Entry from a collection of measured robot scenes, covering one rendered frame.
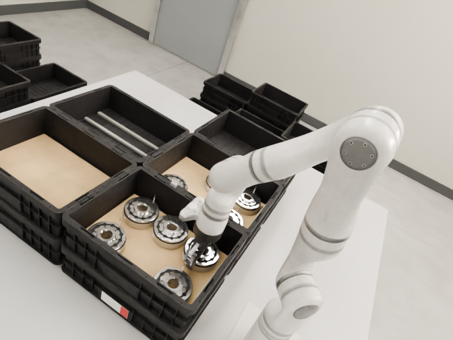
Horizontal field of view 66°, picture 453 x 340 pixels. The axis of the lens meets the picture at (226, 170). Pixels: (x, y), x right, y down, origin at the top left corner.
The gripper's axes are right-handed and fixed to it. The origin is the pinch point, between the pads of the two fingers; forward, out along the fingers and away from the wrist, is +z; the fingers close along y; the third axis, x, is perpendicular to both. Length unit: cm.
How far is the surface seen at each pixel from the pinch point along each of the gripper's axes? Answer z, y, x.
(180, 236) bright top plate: -0.4, 2.6, 7.3
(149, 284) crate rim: -6.8, -18.7, 2.5
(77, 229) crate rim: -7.2, -19.1, 24.6
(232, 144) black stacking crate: 3, 63, 22
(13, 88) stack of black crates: 28, 42, 135
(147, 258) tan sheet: 2.5, -7.5, 10.5
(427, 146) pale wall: 48, 310, -91
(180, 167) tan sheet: 2.7, 31.1, 27.3
